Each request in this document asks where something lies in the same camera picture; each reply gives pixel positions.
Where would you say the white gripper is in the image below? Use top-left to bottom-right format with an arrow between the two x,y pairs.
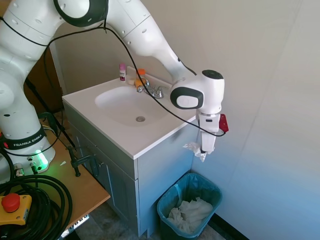
198,113 -> 222,155

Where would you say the white tissue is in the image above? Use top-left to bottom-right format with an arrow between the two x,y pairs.
182,141 -> 216,164

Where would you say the teal lined trash bin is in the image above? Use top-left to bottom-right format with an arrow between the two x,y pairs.
156,172 -> 224,238

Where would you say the grey vanity cabinet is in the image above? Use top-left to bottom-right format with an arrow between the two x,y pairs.
63,102 -> 201,239

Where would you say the pile of white tissues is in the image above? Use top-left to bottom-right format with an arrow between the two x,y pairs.
166,196 -> 214,235

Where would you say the chrome faucet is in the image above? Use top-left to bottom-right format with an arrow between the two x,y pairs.
135,77 -> 169,99

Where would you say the white sink countertop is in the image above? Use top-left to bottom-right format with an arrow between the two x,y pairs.
61,65 -> 201,160

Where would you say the jar with orange lid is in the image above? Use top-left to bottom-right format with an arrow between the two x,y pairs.
135,68 -> 147,82

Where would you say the pink capped deodorant bottle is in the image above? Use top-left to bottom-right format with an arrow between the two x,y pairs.
118,62 -> 128,83

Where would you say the black C-clamp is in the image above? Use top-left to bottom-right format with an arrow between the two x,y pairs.
65,145 -> 99,178

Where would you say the wooden table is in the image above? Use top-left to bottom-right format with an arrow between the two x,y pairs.
0,124 -> 111,240

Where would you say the desk height control panel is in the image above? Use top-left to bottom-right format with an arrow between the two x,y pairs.
69,213 -> 90,230

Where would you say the brown wooden door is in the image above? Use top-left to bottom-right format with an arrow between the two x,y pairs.
24,46 -> 64,114

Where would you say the yellow emergency stop box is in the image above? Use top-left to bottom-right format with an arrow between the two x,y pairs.
0,193 -> 33,226

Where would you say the red wrist camera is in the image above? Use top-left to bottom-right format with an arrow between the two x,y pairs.
218,113 -> 231,134

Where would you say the thin black camera cable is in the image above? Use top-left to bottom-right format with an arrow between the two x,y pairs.
0,16 -> 227,138

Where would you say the coiled black cable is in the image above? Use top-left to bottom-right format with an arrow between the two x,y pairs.
0,174 -> 74,240

